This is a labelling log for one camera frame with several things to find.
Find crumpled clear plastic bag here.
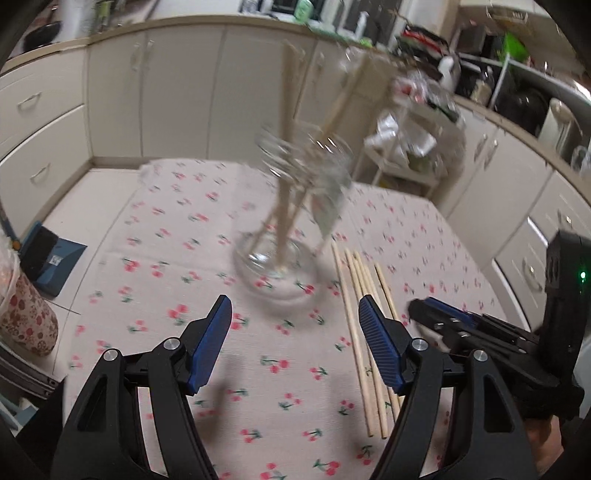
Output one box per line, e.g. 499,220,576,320
570,145,591,174

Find person's right hand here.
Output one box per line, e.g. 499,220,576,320
525,416,566,480

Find stack of pans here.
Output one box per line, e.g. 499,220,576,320
397,23,451,61

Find white jug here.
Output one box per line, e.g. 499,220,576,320
436,55,462,93

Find cherry print tablecloth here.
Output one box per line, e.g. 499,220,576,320
65,157,515,480

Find blue dustpan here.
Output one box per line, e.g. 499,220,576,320
21,224,88,297

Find white base cabinets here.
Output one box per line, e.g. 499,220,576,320
0,23,555,232

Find white shelf rack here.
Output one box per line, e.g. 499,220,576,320
457,28,591,116

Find white rolling cart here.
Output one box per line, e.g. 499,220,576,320
365,76,465,197

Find black wok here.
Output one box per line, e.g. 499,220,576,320
21,21,63,54

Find sliding door frame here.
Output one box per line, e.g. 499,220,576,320
0,344,65,400

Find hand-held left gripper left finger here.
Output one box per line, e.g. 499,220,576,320
58,294,234,480

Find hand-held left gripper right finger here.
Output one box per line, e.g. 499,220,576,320
358,294,539,480

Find dark round pot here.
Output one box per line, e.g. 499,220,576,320
496,85,548,134

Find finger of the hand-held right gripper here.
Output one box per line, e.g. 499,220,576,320
407,299,543,370
427,296,539,352

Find glass jar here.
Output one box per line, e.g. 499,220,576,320
233,122,356,303

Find bunch of wooden chopsticks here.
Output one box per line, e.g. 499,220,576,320
270,39,370,273

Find blue handled mop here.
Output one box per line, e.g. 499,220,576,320
0,203,21,247

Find white plastic bag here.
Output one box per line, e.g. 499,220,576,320
365,113,437,158

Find long wooden chopstick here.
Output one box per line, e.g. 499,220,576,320
344,249,389,439
331,242,375,438
374,263,402,324
353,250,402,420

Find white drawer unit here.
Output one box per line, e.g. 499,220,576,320
492,171,591,333

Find green box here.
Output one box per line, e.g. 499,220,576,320
501,32,527,63

